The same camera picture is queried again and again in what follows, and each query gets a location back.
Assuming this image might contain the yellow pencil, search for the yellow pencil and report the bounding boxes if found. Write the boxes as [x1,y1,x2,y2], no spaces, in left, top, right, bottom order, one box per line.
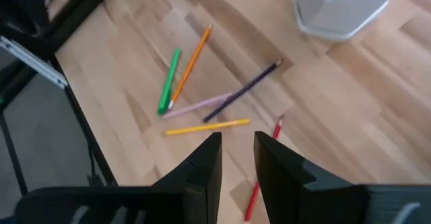
[164,118,252,137]

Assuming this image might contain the silver aluminium bracket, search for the silver aluminium bracket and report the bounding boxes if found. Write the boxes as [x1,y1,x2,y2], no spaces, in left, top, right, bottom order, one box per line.
[0,35,69,89]

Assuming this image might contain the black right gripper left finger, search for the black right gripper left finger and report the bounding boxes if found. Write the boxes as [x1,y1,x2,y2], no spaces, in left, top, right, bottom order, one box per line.
[15,131,223,224]

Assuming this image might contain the green pen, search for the green pen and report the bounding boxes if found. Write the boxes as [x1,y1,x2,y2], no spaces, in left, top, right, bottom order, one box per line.
[156,47,183,116]

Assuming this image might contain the orange pencil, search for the orange pencil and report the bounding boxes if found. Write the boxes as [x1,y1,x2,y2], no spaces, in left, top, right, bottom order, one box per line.
[168,24,213,110]

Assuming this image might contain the red pencil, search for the red pencil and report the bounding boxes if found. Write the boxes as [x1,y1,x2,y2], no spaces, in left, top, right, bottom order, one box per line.
[243,115,285,223]

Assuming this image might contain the light pink pen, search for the light pink pen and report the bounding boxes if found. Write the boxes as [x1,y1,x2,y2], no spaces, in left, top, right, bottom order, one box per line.
[162,92,234,120]

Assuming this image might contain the dark purple pencil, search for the dark purple pencil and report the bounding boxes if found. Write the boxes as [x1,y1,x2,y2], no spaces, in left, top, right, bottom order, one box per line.
[202,59,284,124]

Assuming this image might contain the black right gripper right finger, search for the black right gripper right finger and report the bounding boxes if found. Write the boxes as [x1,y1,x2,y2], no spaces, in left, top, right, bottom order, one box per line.
[254,130,431,224]

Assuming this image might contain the white hexagonal plant pot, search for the white hexagonal plant pot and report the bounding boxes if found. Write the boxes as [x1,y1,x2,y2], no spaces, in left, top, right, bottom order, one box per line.
[290,0,404,42]

